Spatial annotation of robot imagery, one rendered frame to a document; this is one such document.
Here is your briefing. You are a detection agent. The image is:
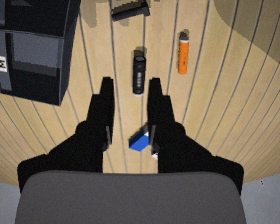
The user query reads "dark grey bolt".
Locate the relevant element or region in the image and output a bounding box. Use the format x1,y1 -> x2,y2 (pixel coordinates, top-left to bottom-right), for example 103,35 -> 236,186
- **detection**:
111,2 -> 150,22

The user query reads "blue and white eraser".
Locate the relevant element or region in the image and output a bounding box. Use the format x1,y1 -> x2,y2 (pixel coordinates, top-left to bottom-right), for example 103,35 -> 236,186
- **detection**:
129,126 -> 149,152

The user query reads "black battery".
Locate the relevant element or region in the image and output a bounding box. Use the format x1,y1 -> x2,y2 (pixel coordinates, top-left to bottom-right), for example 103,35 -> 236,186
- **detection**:
132,56 -> 146,97

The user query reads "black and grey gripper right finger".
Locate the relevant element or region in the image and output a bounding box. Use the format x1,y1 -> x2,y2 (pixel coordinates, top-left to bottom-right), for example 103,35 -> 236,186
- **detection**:
147,77 -> 244,197

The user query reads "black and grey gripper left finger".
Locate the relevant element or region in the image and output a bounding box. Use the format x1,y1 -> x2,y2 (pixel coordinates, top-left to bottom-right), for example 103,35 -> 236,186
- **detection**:
17,77 -> 115,194

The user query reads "orange battery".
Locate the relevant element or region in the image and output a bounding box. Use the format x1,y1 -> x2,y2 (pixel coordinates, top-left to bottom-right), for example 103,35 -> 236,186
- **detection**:
178,37 -> 189,74

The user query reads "black bin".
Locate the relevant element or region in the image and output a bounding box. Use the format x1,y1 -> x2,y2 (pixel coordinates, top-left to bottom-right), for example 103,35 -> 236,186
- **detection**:
0,0 -> 81,107

